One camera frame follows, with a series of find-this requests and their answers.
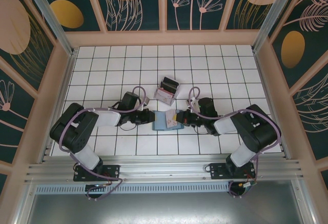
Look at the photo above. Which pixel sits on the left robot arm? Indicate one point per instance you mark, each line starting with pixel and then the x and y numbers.
pixel 74 126

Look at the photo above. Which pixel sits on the blue leather card holder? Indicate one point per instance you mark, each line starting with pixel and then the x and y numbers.
pixel 159 120

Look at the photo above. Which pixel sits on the clear acrylic card box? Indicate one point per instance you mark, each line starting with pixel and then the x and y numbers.
pixel 176 93

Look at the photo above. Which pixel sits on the aluminium corner post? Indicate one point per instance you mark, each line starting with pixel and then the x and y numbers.
pixel 280 8
pixel 50 16

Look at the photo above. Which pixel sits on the black card stack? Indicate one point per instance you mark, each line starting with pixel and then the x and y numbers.
pixel 169 84

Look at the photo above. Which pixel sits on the white red-edged card stack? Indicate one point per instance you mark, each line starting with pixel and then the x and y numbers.
pixel 164 96

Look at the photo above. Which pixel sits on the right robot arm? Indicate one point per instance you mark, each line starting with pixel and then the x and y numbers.
pixel 258 129

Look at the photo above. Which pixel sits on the aluminium extrusion base beam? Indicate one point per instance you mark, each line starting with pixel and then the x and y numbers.
pixel 164 167

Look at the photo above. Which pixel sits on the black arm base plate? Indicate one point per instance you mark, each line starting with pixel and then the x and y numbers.
pixel 110 172
pixel 217 171

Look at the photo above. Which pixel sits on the grey metal sheet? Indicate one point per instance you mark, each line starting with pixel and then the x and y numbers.
pixel 164 208

